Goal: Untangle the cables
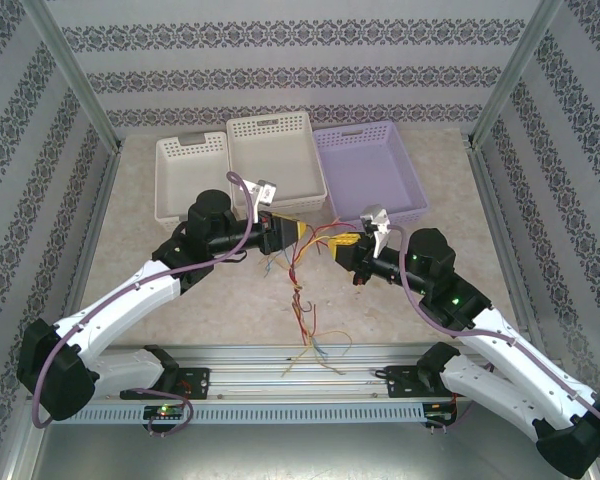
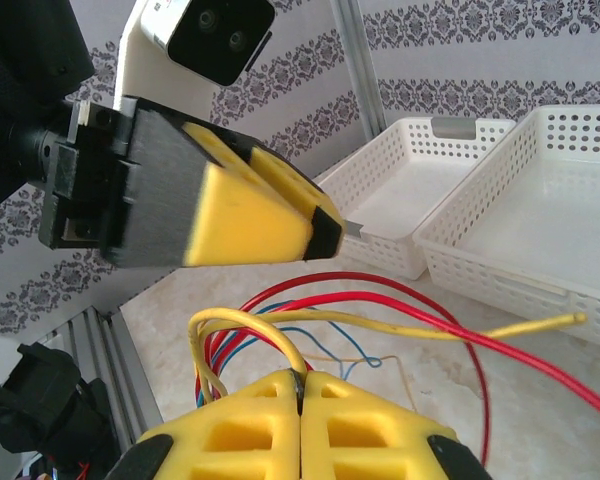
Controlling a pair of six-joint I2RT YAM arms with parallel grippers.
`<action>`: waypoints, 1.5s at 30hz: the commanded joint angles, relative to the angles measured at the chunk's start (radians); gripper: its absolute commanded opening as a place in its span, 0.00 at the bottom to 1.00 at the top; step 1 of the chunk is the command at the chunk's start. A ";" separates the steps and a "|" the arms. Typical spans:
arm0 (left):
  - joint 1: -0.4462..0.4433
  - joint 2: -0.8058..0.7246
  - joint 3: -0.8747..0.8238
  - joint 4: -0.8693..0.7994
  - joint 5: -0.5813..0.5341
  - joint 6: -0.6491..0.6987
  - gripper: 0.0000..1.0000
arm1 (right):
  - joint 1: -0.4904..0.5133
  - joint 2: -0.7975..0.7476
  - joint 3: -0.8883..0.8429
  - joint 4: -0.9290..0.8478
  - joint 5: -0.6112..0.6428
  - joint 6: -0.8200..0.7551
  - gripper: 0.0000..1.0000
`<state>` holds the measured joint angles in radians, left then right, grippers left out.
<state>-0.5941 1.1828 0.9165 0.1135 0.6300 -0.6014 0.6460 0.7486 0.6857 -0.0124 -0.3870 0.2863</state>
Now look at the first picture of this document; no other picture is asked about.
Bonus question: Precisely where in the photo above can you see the small white perforated basket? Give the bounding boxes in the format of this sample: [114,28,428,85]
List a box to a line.
[153,130,234,225]

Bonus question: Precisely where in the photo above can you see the purple perforated basket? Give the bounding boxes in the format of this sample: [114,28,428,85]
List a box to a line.
[311,121,430,236]

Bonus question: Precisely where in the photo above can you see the large white perforated basket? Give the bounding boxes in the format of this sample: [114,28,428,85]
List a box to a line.
[224,110,329,221]

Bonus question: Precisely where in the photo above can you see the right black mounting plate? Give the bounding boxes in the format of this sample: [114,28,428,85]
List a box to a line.
[385,363,451,400]

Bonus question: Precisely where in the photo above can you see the black mounting plate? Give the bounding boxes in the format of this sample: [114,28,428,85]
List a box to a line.
[385,363,451,400]
[119,367,211,401]

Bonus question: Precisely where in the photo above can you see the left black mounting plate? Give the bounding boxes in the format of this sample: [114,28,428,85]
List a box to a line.
[119,367,211,401]

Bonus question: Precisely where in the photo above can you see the left small circuit board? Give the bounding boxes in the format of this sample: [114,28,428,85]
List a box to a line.
[143,405,189,420]

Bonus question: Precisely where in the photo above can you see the grey metal panel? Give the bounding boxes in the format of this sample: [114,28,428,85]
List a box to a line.
[9,399,599,480]

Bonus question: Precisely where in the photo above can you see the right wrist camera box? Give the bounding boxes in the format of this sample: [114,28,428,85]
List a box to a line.
[358,203,392,259]

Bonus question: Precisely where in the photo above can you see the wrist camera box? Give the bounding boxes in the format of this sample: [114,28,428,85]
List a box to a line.
[358,203,392,259]
[242,178,279,207]

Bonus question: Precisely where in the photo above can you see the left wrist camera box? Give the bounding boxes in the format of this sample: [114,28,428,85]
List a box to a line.
[242,178,279,207]

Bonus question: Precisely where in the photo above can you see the right aluminium side rail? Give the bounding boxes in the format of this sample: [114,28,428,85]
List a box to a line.
[464,134,554,361]

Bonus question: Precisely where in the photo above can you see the aluminium side rail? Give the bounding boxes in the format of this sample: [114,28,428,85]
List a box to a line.
[47,142,126,364]
[464,134,554,361]

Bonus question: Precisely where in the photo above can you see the left aluminium side rail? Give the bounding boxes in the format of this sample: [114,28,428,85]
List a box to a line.
[47,142,126,364]

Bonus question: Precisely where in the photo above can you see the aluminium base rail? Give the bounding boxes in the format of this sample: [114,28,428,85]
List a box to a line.
[27,342,574,401]

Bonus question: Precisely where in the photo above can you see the slotted grey cable duct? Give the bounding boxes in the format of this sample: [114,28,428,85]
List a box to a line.
[47,402,426,426]

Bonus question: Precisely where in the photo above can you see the right aluminium frame post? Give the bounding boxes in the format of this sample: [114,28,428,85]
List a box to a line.
[472,0,566,147]

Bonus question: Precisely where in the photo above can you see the aluminium frame post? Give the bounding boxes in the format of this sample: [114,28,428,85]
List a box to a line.
[472,0,566,147]
[22,0,124,154]

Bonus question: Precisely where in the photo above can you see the left aluminium frame post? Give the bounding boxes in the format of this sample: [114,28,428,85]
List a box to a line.
[22,0,124,154]

